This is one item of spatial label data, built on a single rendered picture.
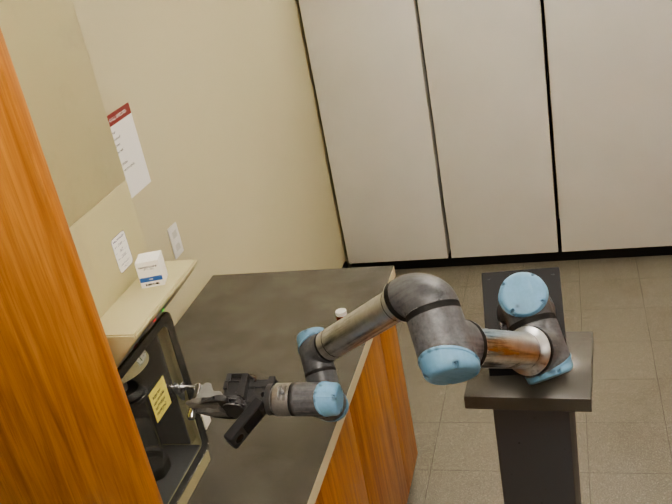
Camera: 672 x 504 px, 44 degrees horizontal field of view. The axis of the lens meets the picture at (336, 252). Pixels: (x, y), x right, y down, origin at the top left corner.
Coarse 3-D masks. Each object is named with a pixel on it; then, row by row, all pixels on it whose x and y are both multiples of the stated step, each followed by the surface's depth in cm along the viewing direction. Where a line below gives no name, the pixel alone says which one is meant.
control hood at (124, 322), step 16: (176, 272) 182; (128, 288) 179; (144, 288) 177; (160, 288) 176; (176, 288) 177; (128, 304) 172; (144, 304) 170; (160, 304) 170; (112, 320) 166; (128, 320) 165; (144, 320) 164; (112, 336) 161; (128, 336) 159; (112, 352) 162
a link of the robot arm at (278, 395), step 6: (276, 384) 188; (282, 384) 187; (288, 384) 187; (276, 390) 186; (282, 390) 185; (270, 396) 186; (276, 396) 185; (282, 396) 185; (270, 402) 186; (276, 402) 185; (282, 402) 185; (276, 408) 185; (282, 408) 185; (276, 414) 186; (282, 414) 186; (288, 414) 186
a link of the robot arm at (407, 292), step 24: (384, 288) 177; (408, 288) 170; (432, 288) 168; (360, 312) 183; (384, 312) 178; (408, 312) 169; (312, 336) 198; (336, 336) 189; (360, 336) 185; (312, 360) 196
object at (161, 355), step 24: (168, 312) 193; (144, 336) 183; (168, 336) 193; (144, 360) 182; (168, 360) 192; (144, 384) 181; (168, 384) 192; (144, 408) 181; (168, 408) 191; (144, 432) 180; (168, 432) 190; (192, 432) 202; (168, 456) 190; (192, 456) 201; (168, 480) 189
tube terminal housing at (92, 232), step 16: (112, 192) 176; (128, 192) 182; (96, 208) 170; (112, 208) 175; (128, 208) 182; (80, 224) 164; (96, 224) 169; (112, 224) 175; (128, 224) 181; (80, 240) 164; (96, 240) 169; (128, 240) 181; (80, 256) 163; (96, 256) 169; (112, 256) 174; (96, 272) 168; (112, 272) 174; (128, 272) 180; (96, 288) 168; (112, 288) 174; (96, 304) 168; (112, 304) 173; (192, 480) 203
